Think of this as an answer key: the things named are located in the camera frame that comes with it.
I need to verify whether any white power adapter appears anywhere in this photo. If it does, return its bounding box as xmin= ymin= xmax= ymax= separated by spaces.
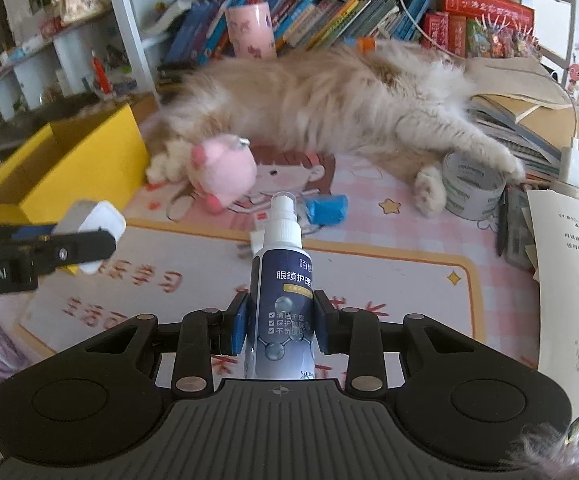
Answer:
xmin=51 ymin=199 xmax=127 ymax=276

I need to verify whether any blue lens cleaner spray bottle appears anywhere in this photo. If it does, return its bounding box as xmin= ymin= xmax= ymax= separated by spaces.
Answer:
xmin=245 ymin=192 xmax=314 ymax=380

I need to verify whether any pink plush pig toy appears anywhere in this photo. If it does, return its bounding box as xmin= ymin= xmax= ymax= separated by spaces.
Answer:
xmin=188 ymin=133 xmax=257 ymax=214

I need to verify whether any yellow cardboard box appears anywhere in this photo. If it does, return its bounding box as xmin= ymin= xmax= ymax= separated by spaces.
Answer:
xmin=0 ymin=105 xmax=150 ymax=224

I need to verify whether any black piano keyboard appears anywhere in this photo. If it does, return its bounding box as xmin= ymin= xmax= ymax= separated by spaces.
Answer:
xmin=0 ymin=92 xmax=100 ymax=153

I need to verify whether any pink checkered tablecloth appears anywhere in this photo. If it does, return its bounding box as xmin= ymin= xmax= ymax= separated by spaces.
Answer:
xmin=0 ymin=154 xmax=538 ymax=382

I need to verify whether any black pen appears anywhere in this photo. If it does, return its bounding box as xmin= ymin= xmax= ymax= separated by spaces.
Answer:
xmin=495 ymin=188 xmax=509 ymax=257

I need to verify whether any white printed paper sheet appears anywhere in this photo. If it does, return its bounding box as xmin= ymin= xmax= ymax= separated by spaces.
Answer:
xmin=527 ymin=190 xmax=579 ymax=417

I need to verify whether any white tape roll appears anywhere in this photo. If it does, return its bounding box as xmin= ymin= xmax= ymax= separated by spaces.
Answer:
xmin=441 ymin=153 xmax=506 ymax=221

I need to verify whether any blue crumpled wrapper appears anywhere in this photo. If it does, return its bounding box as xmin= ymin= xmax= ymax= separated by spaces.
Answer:
xmin=303 ymin=195 xmax=349 ymax=226

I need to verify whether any white charger plug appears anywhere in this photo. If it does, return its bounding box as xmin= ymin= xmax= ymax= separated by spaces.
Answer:
xmin=559 ymin=139 xmax=579 ymax=188

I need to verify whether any stack of books right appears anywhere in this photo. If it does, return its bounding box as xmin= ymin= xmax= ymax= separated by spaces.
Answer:
xmin=464 ymin=58 xmax=579 ymax=183

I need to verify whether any pink patterned cup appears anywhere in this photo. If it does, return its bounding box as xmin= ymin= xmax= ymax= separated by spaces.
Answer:
xmin=226 ymin=2 xmax=276 ymax=60

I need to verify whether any fluffy cream cat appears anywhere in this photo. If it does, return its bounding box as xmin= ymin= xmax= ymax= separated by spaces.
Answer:
xmin=141 ymin=40 xmax=526 ymax=217

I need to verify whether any row of leaning books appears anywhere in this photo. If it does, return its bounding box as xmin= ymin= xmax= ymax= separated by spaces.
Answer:
xmin=162 ymin=0 xmax=431 ymax=66

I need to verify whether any red box on shelf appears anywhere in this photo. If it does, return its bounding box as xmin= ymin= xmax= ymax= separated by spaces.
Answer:
xmin=438 ymin=0 xmax=535 ymax=28

